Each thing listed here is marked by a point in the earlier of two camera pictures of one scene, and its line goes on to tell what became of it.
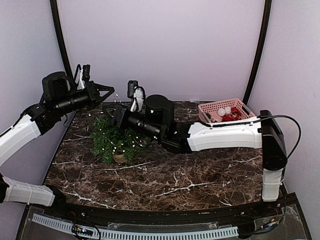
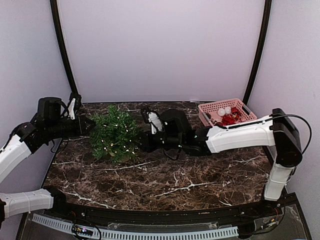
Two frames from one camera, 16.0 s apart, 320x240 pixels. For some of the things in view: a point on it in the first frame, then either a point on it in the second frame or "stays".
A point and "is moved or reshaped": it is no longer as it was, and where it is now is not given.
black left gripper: x=91 y=88 to x=81 y=129
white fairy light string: x=129 y=142 is moved or reshaped
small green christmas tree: x=115 y=144 stays
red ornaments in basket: x=235 y=115 stays
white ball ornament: x=221 y=111 stays
